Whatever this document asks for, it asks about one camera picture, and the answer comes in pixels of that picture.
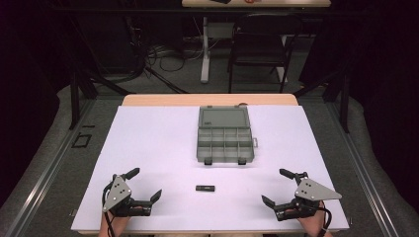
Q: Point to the black tape square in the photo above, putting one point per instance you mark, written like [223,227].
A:
[74,141]

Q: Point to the person's left hand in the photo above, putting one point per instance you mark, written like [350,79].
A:
[115,221]

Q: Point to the person's right hand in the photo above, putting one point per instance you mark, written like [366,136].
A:
[313,222]

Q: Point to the black item on desk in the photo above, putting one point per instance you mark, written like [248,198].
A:
[220,1]

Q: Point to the black metal stand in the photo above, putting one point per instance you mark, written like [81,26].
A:
[82,89]
[336,95]

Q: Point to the white-legged wooden desk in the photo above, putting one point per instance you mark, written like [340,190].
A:
[205,49]

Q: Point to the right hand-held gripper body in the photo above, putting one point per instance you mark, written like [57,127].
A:
[313,191]

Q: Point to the metal floor rail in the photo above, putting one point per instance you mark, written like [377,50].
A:
[49,171]
[365,171]

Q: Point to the black folding chair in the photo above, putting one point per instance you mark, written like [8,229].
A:
[260,46]

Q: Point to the small black stick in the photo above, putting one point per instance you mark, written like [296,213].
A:
[205,188]

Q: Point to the black tape strip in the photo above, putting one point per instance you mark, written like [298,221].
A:
[88,126]

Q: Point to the red item on desk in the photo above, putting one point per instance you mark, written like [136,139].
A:
[249,1]

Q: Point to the white table mat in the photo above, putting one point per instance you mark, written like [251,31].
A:
[158,144]

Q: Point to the grey plastic compartment box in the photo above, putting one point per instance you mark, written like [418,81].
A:
[225,144]

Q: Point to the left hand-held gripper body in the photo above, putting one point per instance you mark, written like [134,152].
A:
[118,192]

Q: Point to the wooden table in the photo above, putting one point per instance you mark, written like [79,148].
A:
[164,99]

